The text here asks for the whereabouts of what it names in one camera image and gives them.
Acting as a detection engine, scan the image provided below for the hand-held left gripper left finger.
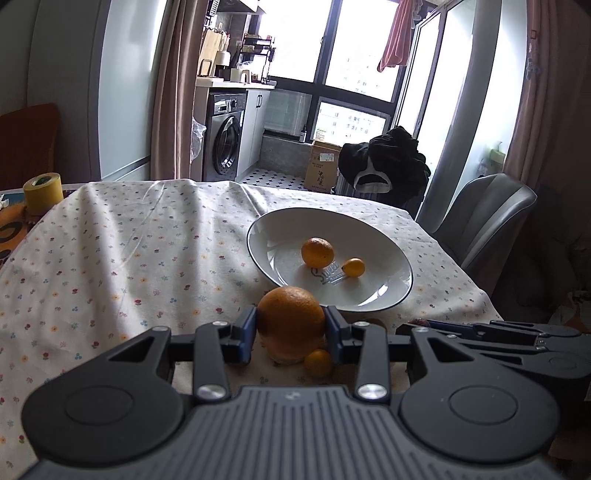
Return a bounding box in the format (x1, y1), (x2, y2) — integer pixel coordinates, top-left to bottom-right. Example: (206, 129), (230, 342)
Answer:
(106, 305), (258, 403)

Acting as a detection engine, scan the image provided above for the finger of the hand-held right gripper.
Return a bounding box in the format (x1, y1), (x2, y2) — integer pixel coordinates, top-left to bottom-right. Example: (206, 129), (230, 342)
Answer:
(396, 319), (539, 344)

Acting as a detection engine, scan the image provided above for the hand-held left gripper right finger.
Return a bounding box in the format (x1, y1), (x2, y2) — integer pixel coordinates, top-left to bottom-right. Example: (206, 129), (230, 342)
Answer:
(324, 305), (496, 401)

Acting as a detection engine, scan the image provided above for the beige longan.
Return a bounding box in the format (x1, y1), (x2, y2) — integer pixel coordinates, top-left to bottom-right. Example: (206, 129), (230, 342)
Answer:
(263, 342), (305, 366)

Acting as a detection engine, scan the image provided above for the large orange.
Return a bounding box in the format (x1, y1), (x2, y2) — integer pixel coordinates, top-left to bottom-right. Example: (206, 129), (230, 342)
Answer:
(257, 286), (327, 363)

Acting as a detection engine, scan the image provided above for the white bowl with dark rim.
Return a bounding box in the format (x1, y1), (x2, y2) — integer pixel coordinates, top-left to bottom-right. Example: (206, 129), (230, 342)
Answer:
(246, 208), (414, 313)

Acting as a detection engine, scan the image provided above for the medium orange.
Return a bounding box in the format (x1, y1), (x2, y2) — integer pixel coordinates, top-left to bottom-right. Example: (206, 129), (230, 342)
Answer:
(301, 237), (335, 268)

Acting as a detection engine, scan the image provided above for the grey chair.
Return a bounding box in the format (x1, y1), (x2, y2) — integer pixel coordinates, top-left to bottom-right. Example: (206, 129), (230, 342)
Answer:
(418, 173), (539, 296)

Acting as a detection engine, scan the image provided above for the floral tablecloth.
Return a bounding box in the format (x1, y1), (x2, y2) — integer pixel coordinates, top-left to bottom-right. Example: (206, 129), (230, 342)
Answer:
(0, 179), (504, 462)

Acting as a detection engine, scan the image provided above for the printed cardboard box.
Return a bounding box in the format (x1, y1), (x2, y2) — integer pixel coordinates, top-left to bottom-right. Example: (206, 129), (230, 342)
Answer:
(304, 139), (343, 193)

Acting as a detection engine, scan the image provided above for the black clothing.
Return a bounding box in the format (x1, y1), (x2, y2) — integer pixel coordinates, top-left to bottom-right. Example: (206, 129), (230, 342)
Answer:
(338, 126), (431, 208)

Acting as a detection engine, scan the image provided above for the grey washing machine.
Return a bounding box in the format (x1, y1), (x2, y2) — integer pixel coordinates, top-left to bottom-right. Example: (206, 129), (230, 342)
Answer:
(202, 92), (247, 182)

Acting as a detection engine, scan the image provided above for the clear plastic bag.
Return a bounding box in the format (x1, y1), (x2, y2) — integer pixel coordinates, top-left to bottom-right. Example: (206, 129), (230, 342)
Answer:
(189, 117), (207, 164)

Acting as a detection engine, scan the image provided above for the white kitchen cabinet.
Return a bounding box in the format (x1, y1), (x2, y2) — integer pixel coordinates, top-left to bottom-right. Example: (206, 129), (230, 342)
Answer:
(235, 89), (273, 178)

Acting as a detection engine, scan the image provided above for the brown curtain beside door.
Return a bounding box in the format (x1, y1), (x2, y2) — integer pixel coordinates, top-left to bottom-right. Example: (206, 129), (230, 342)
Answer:
(503, 0), (591, 195)

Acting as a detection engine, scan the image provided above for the yellow tape roll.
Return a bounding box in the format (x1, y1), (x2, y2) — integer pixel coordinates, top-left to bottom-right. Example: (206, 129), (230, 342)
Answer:
(23, 172), (64, 216)

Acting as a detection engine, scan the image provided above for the black framed window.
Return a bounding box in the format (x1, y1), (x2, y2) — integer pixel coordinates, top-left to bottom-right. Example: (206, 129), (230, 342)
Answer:
(272, 0), (444, 153)

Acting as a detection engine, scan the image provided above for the brown curtain beside kitchen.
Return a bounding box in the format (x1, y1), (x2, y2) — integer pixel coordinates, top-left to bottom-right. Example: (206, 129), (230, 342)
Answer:
(150, 0), (220, 181)

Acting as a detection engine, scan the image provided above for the orange patterned cloth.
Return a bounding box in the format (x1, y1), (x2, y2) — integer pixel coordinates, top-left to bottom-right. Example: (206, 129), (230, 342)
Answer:
(0, 196), (47, 264)

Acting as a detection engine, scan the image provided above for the black dish rack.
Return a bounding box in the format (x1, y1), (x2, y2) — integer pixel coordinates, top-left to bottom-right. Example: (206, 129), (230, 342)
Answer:
(240, 34), (277, 86)

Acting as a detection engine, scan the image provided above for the red chair back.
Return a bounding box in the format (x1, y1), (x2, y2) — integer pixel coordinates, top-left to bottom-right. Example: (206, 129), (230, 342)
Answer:
(0, 102), (62, 191)

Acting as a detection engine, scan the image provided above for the wooden cutting board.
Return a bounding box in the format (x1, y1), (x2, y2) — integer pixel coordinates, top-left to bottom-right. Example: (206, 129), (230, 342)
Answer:
(198, 28), (225, 77)

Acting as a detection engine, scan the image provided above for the pink towel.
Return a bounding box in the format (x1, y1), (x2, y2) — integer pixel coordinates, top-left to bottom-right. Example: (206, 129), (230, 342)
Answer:
(377, 0), (422, 73)

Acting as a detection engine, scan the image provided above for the white refrigerator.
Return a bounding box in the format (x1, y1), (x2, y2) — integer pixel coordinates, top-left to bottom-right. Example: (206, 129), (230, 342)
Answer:
(25, 0), (168, 183)

